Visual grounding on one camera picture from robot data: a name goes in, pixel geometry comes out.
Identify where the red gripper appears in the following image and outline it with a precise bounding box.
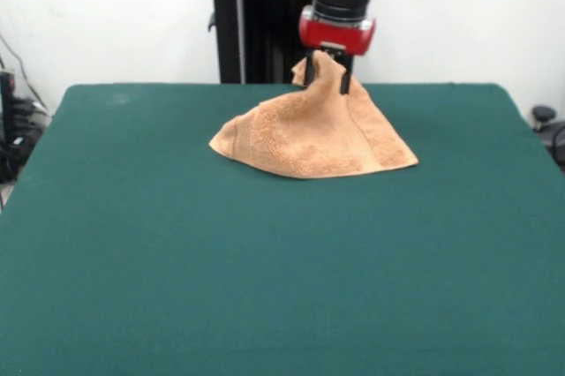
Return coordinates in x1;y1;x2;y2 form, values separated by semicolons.
298;4;378;96

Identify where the tan terry cloth towel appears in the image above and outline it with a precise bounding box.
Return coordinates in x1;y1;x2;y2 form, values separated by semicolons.
207;49;419;180

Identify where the dark green table cloth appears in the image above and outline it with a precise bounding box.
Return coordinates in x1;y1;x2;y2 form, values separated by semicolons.
0;82;565;376

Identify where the black plug bundle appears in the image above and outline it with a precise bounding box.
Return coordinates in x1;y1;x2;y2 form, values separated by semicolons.
11;97;50;131

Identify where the black upright device, red light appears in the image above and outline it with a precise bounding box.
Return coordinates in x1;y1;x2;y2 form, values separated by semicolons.
0;70;18;183

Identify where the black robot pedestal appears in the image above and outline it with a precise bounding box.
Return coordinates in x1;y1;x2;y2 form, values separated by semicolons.
193;0;350;85

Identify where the grey cable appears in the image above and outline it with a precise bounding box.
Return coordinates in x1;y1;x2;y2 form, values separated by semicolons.
0;34;48;110

